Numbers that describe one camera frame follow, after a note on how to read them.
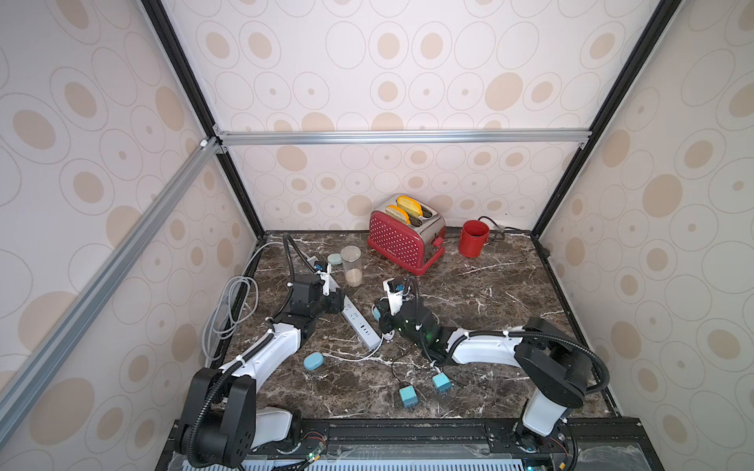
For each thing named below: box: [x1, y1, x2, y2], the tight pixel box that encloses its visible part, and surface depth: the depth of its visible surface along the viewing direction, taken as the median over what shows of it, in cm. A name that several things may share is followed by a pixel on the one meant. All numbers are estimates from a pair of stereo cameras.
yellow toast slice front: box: [384, 204, 412, 225], surface depth 99 cm
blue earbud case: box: [303, 351, 325, 371], surface depth 87 cm
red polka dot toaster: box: [367, 194, 446, 276], surface depth 102 cm
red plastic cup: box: [459, 219, 490, 259], surface depth 111 cm
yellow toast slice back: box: [395, 195, 424, 217], surface depth 102 cm
